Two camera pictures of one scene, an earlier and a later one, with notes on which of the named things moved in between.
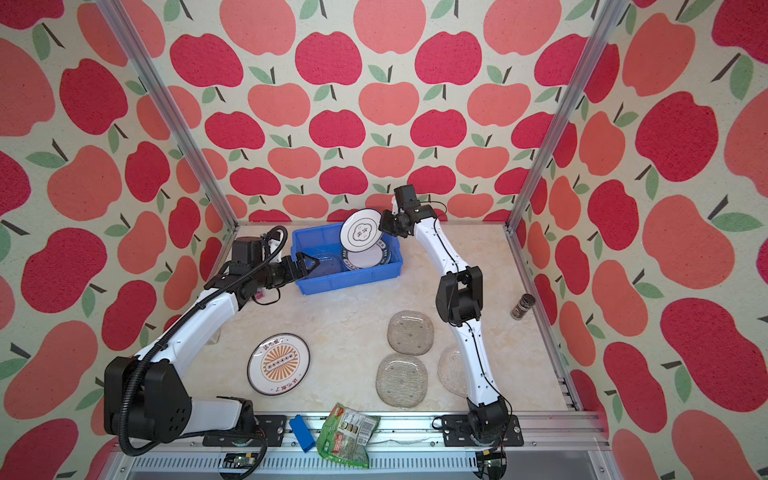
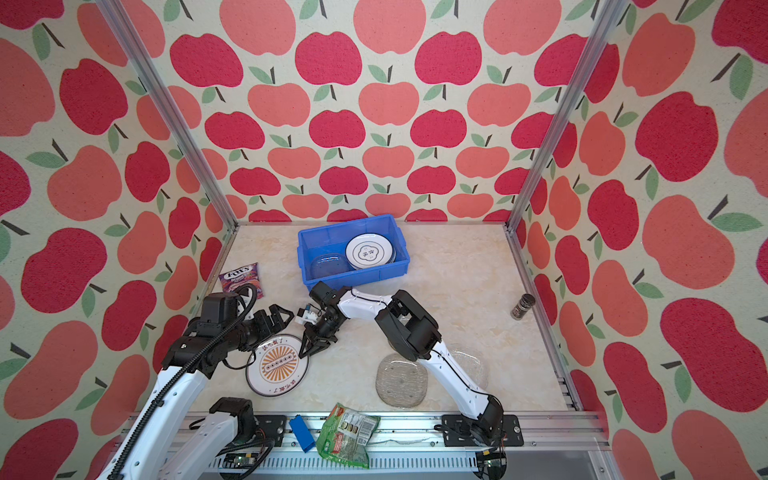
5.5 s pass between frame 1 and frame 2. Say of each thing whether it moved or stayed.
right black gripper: moved
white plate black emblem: moved
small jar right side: stayed
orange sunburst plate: stayed
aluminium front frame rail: stayed
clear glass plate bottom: stayed
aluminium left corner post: stayed
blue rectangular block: stayed
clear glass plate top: moved
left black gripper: moved
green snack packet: stayed
